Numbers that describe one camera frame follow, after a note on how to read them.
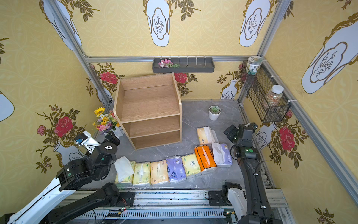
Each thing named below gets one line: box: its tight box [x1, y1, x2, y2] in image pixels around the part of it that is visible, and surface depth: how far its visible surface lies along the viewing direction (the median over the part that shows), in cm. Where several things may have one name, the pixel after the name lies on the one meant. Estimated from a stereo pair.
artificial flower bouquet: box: [92, 106, 121, 135], surface depth 90 cm
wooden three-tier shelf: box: [113, 72, 183, 151], surface depth 82 cm
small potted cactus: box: [208, 105, 222, 121], surface depth 105 cm
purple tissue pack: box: [165, 155, 187, 183], surface depth 81 cm
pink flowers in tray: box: [158, 58, 180, 68], surface depth 89 cm
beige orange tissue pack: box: [150, 159, 169, 185], surface depth 81 cm
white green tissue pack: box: [114, 155, 135, 184], surface depth 78 cm
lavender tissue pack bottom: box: [211, 142, 233, 168], surface depth 85 cm
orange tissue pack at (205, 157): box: [193, 144, 218, 172], surface depth 83 cm
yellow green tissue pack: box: [181, 153, 202, 177], surface depth 83 cm
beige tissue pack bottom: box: [196, 126, 220, 145], surface depth 96 cm
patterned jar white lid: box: [247, 55, 264, 76], surface depth 87 cm
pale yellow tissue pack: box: [132, 161, 152, 186], surface depth 80 cm
